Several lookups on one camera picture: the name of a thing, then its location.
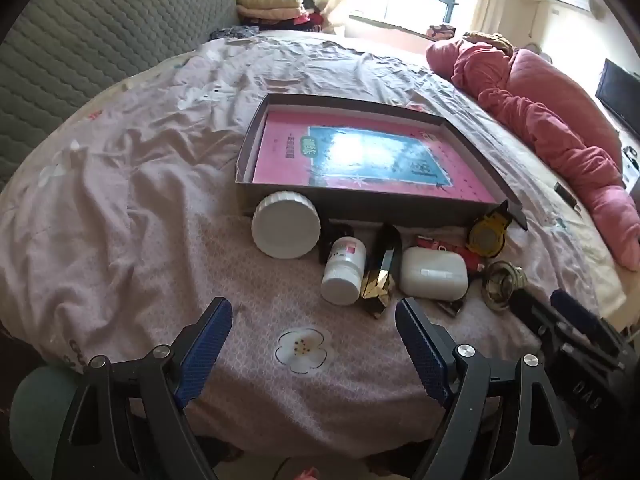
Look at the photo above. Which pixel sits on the tan knitted cloth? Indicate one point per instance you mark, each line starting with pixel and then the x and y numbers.
pixel 490 40

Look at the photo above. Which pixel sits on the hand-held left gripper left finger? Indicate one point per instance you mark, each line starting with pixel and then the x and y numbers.
pixel 207 345

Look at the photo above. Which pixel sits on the red floral pouch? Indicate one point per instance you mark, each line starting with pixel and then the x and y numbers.
pixel 441 31

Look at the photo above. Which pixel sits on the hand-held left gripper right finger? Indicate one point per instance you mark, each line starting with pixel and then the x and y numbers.
pixel 417 340

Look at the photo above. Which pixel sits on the red and black marker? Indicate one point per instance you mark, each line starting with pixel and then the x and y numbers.
pixel 440 244

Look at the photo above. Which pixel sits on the black and gold faceted bottle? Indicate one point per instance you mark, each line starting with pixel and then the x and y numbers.
pixel 385 260

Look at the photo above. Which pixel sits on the pink floral bedsheet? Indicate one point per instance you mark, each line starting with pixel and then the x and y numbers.
pixel 125 185

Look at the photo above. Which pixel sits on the white round ribbed jar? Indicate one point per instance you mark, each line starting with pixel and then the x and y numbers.
pixel 285 227

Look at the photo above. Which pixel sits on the black television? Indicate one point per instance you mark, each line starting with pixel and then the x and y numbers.
pixel 620 92

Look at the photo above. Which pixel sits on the small black silver object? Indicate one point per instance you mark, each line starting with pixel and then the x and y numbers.
pixel 450 307

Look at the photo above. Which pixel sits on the yellow and black wristwatch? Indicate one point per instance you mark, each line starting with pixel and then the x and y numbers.
pixel 485 237

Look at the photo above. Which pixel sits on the black remote control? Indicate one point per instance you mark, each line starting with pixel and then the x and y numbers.
pixel 565 194

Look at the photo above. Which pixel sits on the white earbuds case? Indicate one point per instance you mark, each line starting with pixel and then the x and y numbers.
pixel 430 275

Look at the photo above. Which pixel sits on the dark patterned cloth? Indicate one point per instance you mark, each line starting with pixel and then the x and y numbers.
pixel 235 32

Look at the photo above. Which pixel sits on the pink and blue book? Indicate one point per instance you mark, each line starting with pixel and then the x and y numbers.
pixel 285 160

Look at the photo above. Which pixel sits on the pink quilt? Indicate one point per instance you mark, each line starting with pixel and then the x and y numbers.
pixel 550 125

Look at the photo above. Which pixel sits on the grey cardboard box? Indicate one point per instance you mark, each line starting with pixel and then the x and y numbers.
pixel 400 214

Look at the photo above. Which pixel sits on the pile of dark clothes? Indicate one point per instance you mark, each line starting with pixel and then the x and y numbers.
pixel 307 10

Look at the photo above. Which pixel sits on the dark green round object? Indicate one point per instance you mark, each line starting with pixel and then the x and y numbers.
pixel 40 410

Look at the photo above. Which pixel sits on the grey quilted headboard cover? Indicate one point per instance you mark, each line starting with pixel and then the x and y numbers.
pixel 100 35

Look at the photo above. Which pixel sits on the cream folded blanket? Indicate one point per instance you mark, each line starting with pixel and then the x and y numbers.
pixel 270 5

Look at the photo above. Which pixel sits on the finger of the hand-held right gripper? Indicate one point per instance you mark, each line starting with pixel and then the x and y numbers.
pixel 530 307
pixel 575 310

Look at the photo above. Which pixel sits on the small white pill bottle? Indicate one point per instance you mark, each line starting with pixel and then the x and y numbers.
pixel 342 270

